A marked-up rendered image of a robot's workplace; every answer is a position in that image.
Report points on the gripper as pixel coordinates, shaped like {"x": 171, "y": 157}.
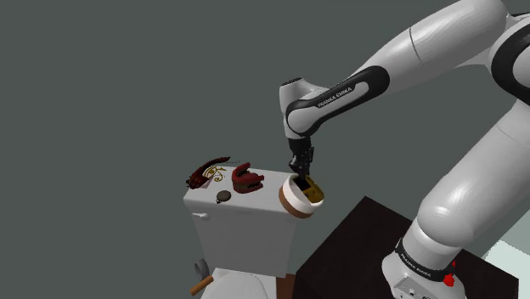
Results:
{"x": 300, "y": 155}

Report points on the white and brown cup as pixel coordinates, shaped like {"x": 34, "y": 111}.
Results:
{"x": 294, "y": 201}

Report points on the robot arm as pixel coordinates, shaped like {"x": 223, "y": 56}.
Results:
{"x": 455, "y": 194}

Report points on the dark red clamp toy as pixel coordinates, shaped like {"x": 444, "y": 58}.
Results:
{"x": 246, "y": 180}

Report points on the small dark round disc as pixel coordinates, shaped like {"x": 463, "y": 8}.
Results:
{"x": 223, "y": 196}

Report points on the white toilet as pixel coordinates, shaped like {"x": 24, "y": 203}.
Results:
{"x": 244, "y": 232}

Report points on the dark red feather ornament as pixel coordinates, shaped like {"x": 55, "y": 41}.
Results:
{"x": 205, "y": 173}

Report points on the dark robot stand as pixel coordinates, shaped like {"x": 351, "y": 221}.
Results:
{"x": 352, "y": 256}

